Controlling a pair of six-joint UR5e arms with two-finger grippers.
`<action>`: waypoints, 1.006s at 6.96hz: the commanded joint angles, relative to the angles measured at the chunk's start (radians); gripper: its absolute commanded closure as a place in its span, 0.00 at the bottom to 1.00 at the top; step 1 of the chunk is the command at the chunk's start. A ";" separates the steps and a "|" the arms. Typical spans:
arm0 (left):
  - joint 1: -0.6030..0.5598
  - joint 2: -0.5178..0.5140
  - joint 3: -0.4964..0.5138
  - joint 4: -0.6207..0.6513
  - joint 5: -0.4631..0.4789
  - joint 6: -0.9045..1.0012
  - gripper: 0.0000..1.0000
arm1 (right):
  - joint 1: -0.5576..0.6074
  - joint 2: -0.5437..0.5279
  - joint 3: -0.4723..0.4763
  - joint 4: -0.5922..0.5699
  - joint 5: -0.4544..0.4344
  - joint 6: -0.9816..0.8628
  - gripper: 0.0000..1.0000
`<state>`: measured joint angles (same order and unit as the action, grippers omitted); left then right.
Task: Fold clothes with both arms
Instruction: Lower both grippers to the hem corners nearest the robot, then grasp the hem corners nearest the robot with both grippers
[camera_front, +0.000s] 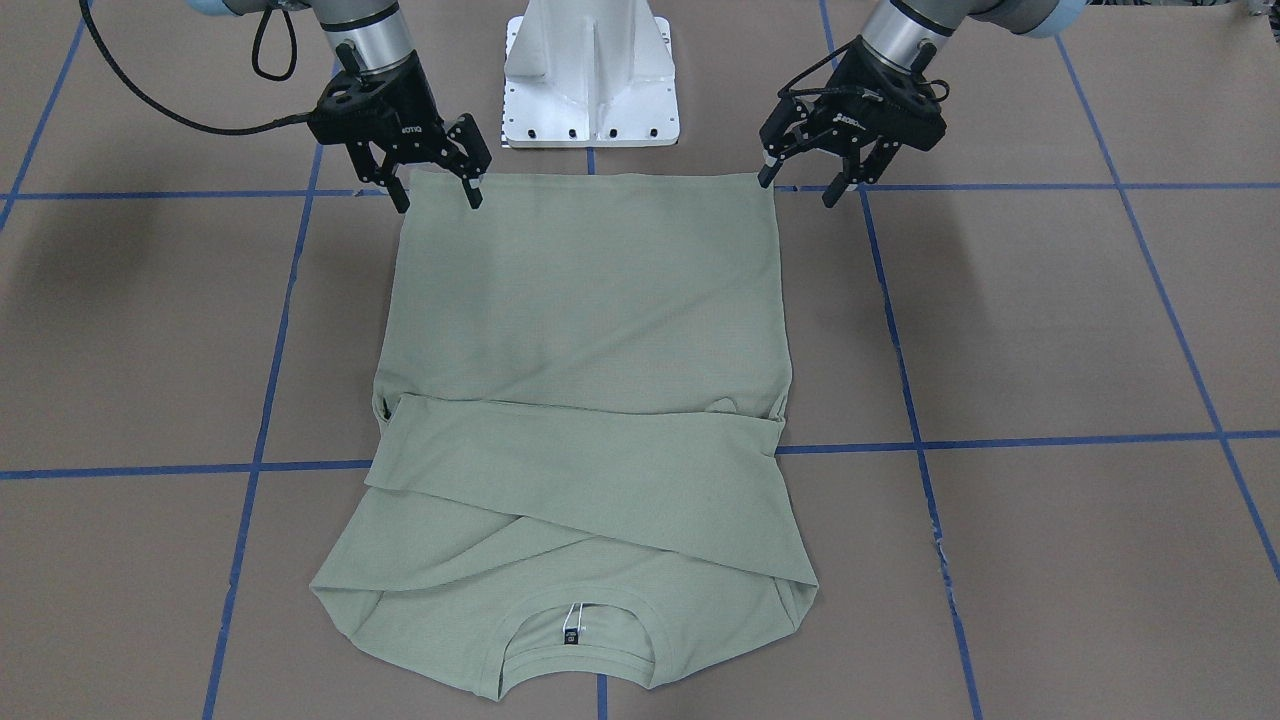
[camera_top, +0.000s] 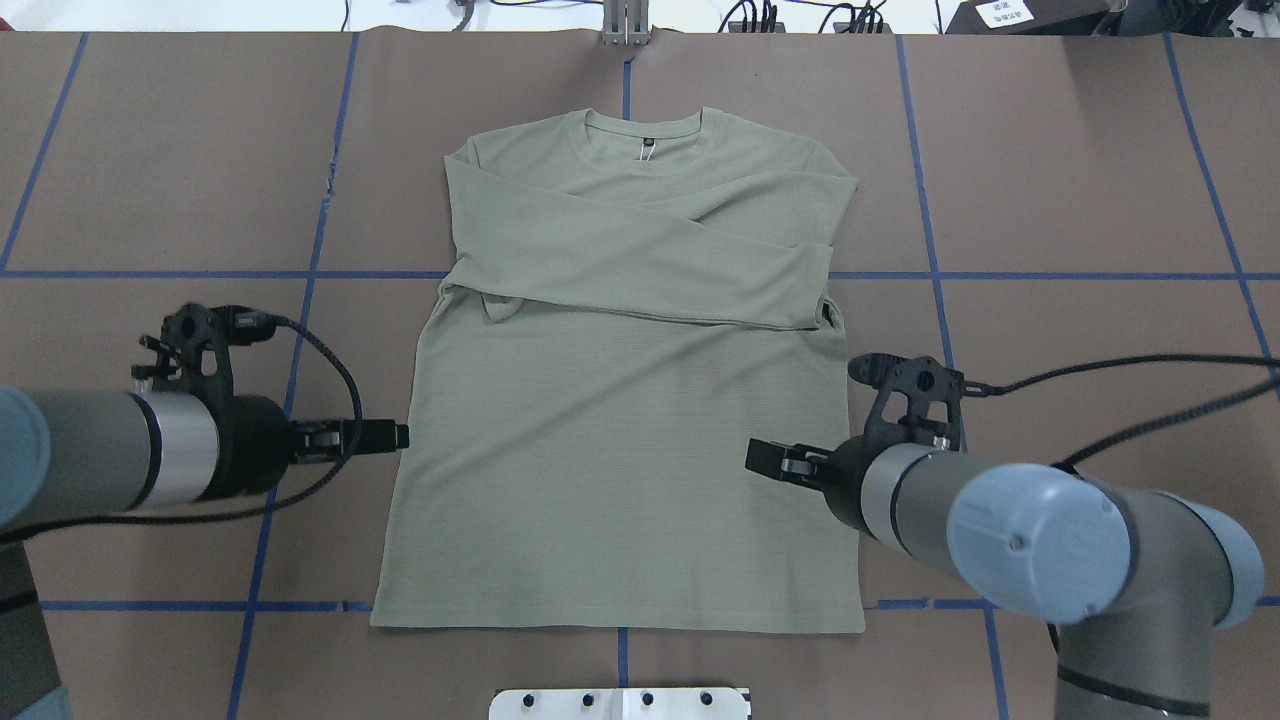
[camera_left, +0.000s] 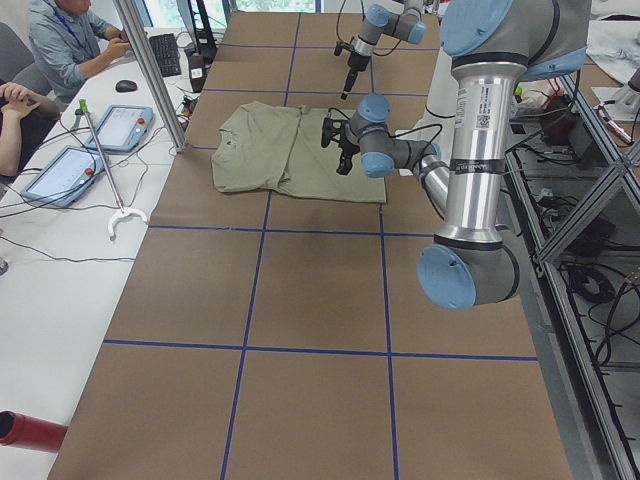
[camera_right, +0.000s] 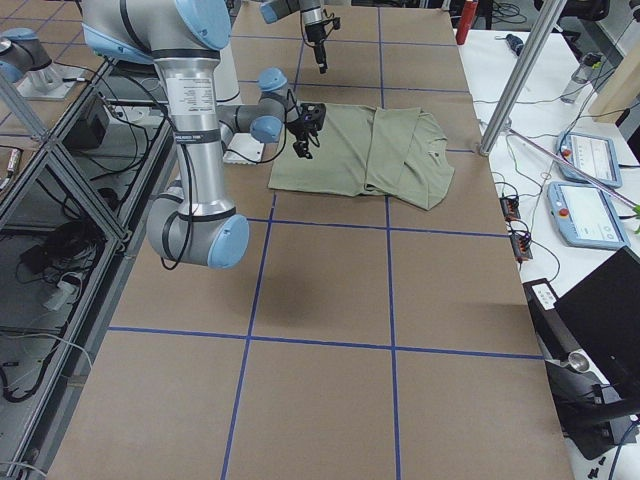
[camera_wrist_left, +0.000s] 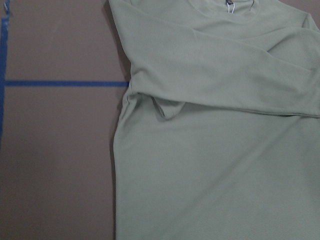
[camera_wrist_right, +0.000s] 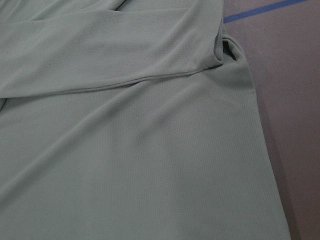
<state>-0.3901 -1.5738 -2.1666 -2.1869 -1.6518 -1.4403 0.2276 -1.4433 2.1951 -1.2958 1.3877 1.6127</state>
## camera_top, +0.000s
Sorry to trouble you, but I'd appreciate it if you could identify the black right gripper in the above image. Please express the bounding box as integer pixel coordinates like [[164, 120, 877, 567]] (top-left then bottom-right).
[[745, 436, 892, 536]]

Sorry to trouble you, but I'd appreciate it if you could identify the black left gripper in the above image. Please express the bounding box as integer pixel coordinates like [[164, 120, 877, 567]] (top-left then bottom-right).
[[210, 395, 410, 500]]

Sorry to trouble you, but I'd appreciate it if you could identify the olive green long-sleeve shirt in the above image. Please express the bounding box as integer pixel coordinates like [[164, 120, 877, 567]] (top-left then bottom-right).
[[371, 108, 865, 635]]

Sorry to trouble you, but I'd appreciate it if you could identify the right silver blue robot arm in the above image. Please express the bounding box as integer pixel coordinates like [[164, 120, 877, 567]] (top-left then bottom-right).
[[745, 437, 1265, 719]]

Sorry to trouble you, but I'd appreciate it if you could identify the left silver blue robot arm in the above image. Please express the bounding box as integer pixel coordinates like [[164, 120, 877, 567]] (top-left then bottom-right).
[[1, 386, 410, 719]]

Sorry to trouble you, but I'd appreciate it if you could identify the black orange connector block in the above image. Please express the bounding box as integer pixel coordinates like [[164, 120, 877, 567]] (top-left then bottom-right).
[[820, 1, 892, 35], [716, 1, 785, 35]]

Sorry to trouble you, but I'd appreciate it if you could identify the dark box with white label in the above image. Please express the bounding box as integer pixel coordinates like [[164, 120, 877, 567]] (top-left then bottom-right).
[[943, 1, 1116, 36]]

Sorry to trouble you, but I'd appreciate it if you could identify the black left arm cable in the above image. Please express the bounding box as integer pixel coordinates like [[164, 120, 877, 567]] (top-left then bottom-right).
[[0, 313, 366, 546]]

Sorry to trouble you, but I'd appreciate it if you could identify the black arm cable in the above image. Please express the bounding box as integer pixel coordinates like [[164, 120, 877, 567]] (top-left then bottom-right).
[[0, 313, 366, 546], [960, 352, 1280, 471]]

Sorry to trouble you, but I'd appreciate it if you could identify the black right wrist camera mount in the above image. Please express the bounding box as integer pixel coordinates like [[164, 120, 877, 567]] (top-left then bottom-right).
[[847, 354, 966, 451]]

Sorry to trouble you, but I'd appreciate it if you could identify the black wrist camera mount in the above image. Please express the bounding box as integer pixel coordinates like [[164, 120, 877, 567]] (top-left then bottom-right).
[[847, 354, 966, 451], [131, 304, 276, 402]]

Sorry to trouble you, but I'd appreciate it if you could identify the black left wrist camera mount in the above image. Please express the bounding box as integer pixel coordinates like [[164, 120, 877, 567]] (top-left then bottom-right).
[[131, 304, 276, 402]]

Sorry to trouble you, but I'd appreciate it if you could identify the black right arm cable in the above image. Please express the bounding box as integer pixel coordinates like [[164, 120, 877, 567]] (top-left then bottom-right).
[[960, 352, 1280, 471]]

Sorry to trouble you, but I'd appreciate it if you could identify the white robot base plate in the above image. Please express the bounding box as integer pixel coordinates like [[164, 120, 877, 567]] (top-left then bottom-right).
[[488, 685, 754, 719]]

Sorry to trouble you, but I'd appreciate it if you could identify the grey aluminium frame post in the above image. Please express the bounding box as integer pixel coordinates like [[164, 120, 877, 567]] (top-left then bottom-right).
[[602, 0, 652, 47]]

